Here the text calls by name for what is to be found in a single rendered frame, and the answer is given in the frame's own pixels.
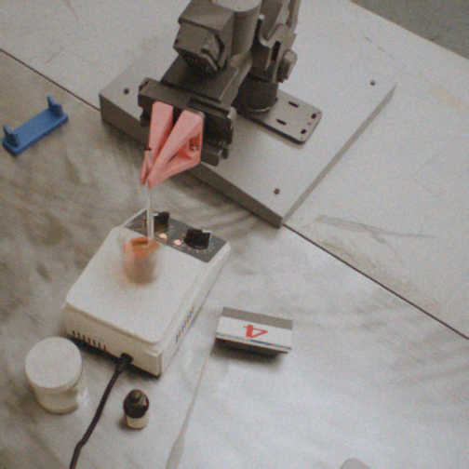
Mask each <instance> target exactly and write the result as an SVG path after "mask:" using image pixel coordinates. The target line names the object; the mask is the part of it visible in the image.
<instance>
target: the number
mask: <svg viewBox="0 0 469 469"><path fill-rule="evenodd" d="M219 332H221V333H225V334H230V335H235V336H239V337H244V338H249V339H253V340H258V341H263V342H271V343H275V344H280V345H285V346H289V337H290V332H289V331H284V330H280V329H275V328H267V327H262V326H257V325H252V324H248V323H243V322H238V321H234V320H230V319H225V318H223V319H222V321H221V327H220V331H219Z"/></svg>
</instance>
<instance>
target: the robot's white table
mask: <svg viewBox="0 0 469 469"><path fill-rule="evenodd" d="M190 1H191V0H0V50H1V51H2V52H4V53H6V54H7V55H8V56H10V57H11V58H13V59H14V60H17V61H18V62H20V63H22V64H23V65H25V66H26V67H28V68H30V69H31V70H33V71H34V72H36V73H38V74H40V75H42V76H43V77H45V79H47V80H49V81H50V82H52V83H53V84H55V85H57V86H58V87H61V88H62V89H64V90H65V91H67V92H69V93H70V94H72V95H73V96H75V97H77V98H78V99H79V100H81V101H83V102H84V103H86V104H88V105H89V106H91V107H92V108H94V109H96V110H97V111H99V112H100V111H101V109H100V101H99V92H100V91H101V90H102V89H104V88H105V87H106V86H107V85H109V84H110V83H111V82H112V81H113V80H115V78H116V77H117V76H118V75H120V74H121V73H122V72H123V71H125V70H126V69H127V68H128V67H129V66H131V65H132V64H133V63H134V62H135V61H137V60H138V59H139V58H140V57H142V56H143V55H144V54H145V53H146V52H147V51H149V50H150V49H151V48H152V47H154V46H155V45H156V44H157V43H158V42H160V41H161V40H162V39H163V38H164V37H166V36H167V35H168V34H169V33H171V32H172V31H173V30H174V29H175V28H177V27H178V26H179V24H178V23H177V20H178V18H179V15H180V14H181V13H182V11H183V10H184V9H185V8H186V7H187V5H188V4H189V3H190ZM298 23H299V24H300V25H302V26H304V27H305V28H307V29H309V30H310V31H312V32H314V33H315V34H318V35H319V36H321V37H323V38H324V39H326V40H328V41H329V42H330V43H332V44H333V45H335V46H337V47H339V48H341V49H343V50H344V51H346V52H348V53H349V54H351V55H353V56H354V57H356V58H358V59H359V60H362V61H363V62H365V63H366V64H367V65H369V66H371V67H372V68H374V69H376V70H377V71H379V72H381V73H382V74H385V75H386V76H388V77H390V78H391V79H393V80H395V81H396V82H397V85H396V88H395V93H394V95H393V97H392V98H391V100H390V101H389V102H388V103H387V104H386V105H385V107H384V108H383V109H382V110H381V111H380V113H379V114H378V115H377V116H376V117H375V118H374V120H373V121H372V122H371V123H370V124H369V125H368V127H367V128H366V129H365V130H364V131H363V133H362V134H361V135H360V136H359V137H358V138H357V140H356V141H355V142H354V143H353V144H352V146H351V147H350V148H349V149H348V150H347V152H346V153H345V154H344V155H343V156H342V158H341V159H340V160H339V161H338V162H337V163H336V165H335V166H334V167H333V168H332V169H331V170H330V172H329V173H328V174H327V175H326V176H325V178H324V179H323V180H322V181H321V182H319V184H318V185H317V186H316V187H315V188H314V190H313V191H312V192H311V193H310V194H309V195H308V197H307V198H306V199H305V200H304V201H303V202H302V204H301V205H300V206H299V207H298V209H297V210H296V211H295V212H294V213H293V214H292V216H291V217H290V218H289V219H288V220H287V222H286V223H285V224H284V226H285V227H287V228H289V230H291V231H292V232H294V233H296V234H297V235H299V236H301V237H303V238H304V239H306V240H308V241H309V242H311V243H312V244H314V245H316V246H317V247H319V248H321V249H323V250H324V251H326V252H327V253H328V254H330V255H331V256H333V257H335V258H336V259H338V260H339V261H342V262H343V263H345V264H347V265H348V266H350V267H351V268H353V269H355V270H356V271H358V272H359V273H360V274H362V275H364V276H366V277H367V278H369V279H370V280H372V281H374V282H375V283H377V284H378V285H380V286H382V287H383V288H386V289H387V290H389V291H390V292H392V293H394V294H395V295H396V296H398V297H399V298H401V299H402V300H404V301H406V302H408V303H409V304H411V305H413V306H414V307H416V308H418V309H419V310H421V311H422V312H424V313H426V314H427V315H429V316H431V317H432V318H433V319H435V320H437V321H438V322H440V323H441V324H443V325H445V326H446V327H448V328H450V329H452V330H453V331H455V332H457V333H458V334H460V335H461V336H463V337H464V338H465V339H467V340H468V341H469V60H467V59H465V58H463V57H461V56H459V55H457V54H455V53H453V52H451V51H449V50H447V49H445V48H443V47H441V46H439V45H437V44H435V43H433V42H431V41H428V40H426V39H424V38H421V37H419V36H418V35H416V34H415V33H412V32H410V31H408V30H406V29H404V28H402V27H400V26H398V25H396V24H394V23H392V22H390V21H389V20H386V19H384V18H382V17H380V16H378V15H376V14H374V13H372V12H370V11H368V10H366V9H364V8H363V7H360V6H358V5H356V4H354V3H352V2H350V1H347V0H301V5H300V10H299V16H298Z"/></svg>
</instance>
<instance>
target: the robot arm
mask: <svg viewBox="0 0 469 469"><path fill-rule="evenodd" d="M301 1H302V0H191V1H190V3H189V4H188V5H187V7H186V8H185V9H184V10H183V11H182V13H181V14H180V15H179V18H178V20H177V23H178V24H179V25H180V29H179V30H178V33H177V36H176V38H175V41H174V43H173V46H172V47H173V48H174V49H175V51H176V52H177V53H178V54H179V55H178V56H177V57H176V59H175V60H174V61H173V62H172V63H171V65H170V66H169V68H168V69H167V71H166V72H165V74H164V75H163V76H162V78H161V79H160V81H158V80H155V79H153V78H150V77H145V78H144V79H143V81H142V82H141V84H140V85H139V94H138V106H139V107H141V108H142V113H141V115H140V124H141V127H142V128H143V129H145V128H146V127H150V128H151V129H150V139H149V146H150V147H151V148H152V172H151V173H150V175H149V177H148V179H147V187H148V188H149V189H152V188H153V187H155V186H156V185H157V184H158V183H160V182H161V181H163V180H165V179H166V178H168V177H170V176H172V175H174V174H177V173H179V172H181V171H184V170H185V169H188V168H192V167H194V166H196V165H197V164H198V162H199V161H201V162H203V163H206V164H209V165H211V166H213V167H216V166H218V165H219V163H220V161H221V160H222V159H227V158H228V156H229V155H230V153H231V151H232V150H233V145H234V136H235V120H236V114H239V115H241V116H243V117H245V118H246V119H248V120H250V121H252V122H254V123H256V124H258V125H260V126H262V127H265V128H267V129H269V130H271V131H273V132H274V133H275V134H277V135H279V136H281V137H283V138H285V139H287V140H289V141H292V142H294V143H296V144H298V145H304V144H305V143H306V142H307V140H308V139H309V137H310V136H311V134H312V133H313V131H314V130H315V128H316V126H317V125H318V123H319V122H320V120H321V117H322V114H323V113H322V111H321V110H320V109H318V108H316V107H314V106H313V105H311V104H309V103H307V102H305V101H303V100H300V99H298V98H296V97H294V96H292V95H290V94H288V93H287V92H285V91H283V90H281V89H279V88H278V87H279V83H281V84H283V83H284V81H285V80H288V79H289V76H290V74H291V72H292V70H293V68H294V66H295V64H296V62H297V60H298V54H297V53H295V52H294V51H293V50H291V49H292V46H293V44H294V41H295V39H296V36H297V33H294V32H295V29H296V26H297V24H298V16H299V10H300V5H301ZM312 118H314V119H312ZM302 133H303V135H302ZM175 153H177V154H176V156H175V157H174V158H173V159H172V160H171V161H169V162H168V160H169V159H170V158H171V157H172V156H173V155H174V154H175Z"/></svg>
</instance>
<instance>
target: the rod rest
mask: <svg viewBox="0 0 469 469"><path fill-rule="evenodd" d="M47 103H48V108H46V109H45V110H44V111H43V112H41V113H40V114H38V115H36V116H35V117H33V118H32V119H30V120H29V121H27V122H26V123H24V124H23V125H21V126H20V127H17V128H16V129H14V130H13V131H11V129H10V128H9V127H8V125H7V124H4V125H3V130H4V132H5V137H3V138H2V139H1V142H2V144H3V145H4V146H5V147H7V148H8V150H9V151H10V152H12V153H13V154H14V155H18V154H20V153H22V152H23V151H25V150H26V149H28V148H29V147H30V146H32V145H33V144H35V143H36V142H38V141H40V140H41V139H43V138H44V137H45V136H46V135H48V134H49V133H51V132H52V131H54V130H55V129H56V128H58V127H60V126H61V125H63V124H64V123H66V122H67V121H68V120H69V117H68V114H67V113H65V112H64V111H63V110H62V107H61V103H59V102H58V103H56V102H55V101H54V100H53V98H52V97H51V96H50V95H49V96H47Z"/></svg>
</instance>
